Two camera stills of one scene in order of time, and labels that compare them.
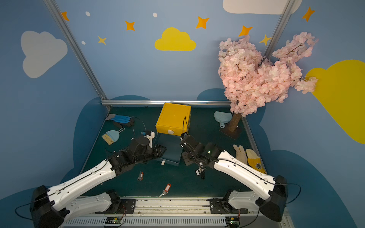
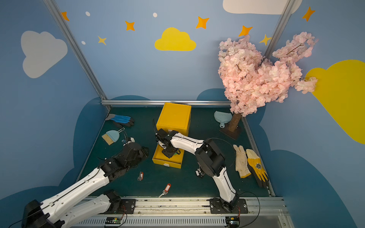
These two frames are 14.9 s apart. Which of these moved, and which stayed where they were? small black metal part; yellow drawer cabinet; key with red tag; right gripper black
Moved: right gripper black
Stayed: yellow drawer cabinet; small black metal part; key with red tag
